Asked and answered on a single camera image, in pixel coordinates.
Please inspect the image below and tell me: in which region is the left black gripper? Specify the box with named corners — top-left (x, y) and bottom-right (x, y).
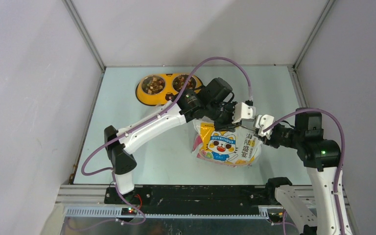
top-left (205, 101), bottom-right (242, 133)

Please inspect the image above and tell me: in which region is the pet food bag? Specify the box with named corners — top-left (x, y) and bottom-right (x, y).
top-left (192, 120), bottom-right (262, 167)

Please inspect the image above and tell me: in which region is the yellow double pet bowl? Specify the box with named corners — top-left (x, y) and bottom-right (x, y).
top-left (135, 73), bottom-right (188, 106)

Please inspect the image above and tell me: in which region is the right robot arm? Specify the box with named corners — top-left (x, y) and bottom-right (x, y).
top-left (255, 108), bottom-right (353, 235)

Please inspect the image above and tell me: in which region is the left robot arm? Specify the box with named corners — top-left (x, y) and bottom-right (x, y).
top-left (104, 77), bottom-right (241, 204)

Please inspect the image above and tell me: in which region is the kibble in right bowl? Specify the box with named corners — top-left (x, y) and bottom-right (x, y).
top-left (172, 74), bottom-right (197, 92)

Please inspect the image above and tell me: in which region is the kibble in bowl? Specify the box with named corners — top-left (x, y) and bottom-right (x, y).
top-left (141, 75), bottom-right (165, 95)
top-left (172, 74), bottom-right (197, 92)

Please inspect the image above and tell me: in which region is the kibble in left bowl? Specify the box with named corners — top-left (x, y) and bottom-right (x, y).
top-left (141, 75), bottom-right (165, 95)

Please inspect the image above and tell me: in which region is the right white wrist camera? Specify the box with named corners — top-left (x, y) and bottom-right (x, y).
top-left (255, 115), bottom-right (275, 139)

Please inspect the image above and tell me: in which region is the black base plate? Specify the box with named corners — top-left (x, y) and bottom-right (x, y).
top-left (104, 185), bottom-right (280, 215)

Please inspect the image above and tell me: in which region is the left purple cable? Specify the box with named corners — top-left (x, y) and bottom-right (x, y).
top-left (66, 56), bottom-right (254, 232)

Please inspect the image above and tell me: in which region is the aluminium frame rail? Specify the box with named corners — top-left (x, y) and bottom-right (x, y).
top-left (55, 184), bottom-right (351, 221)

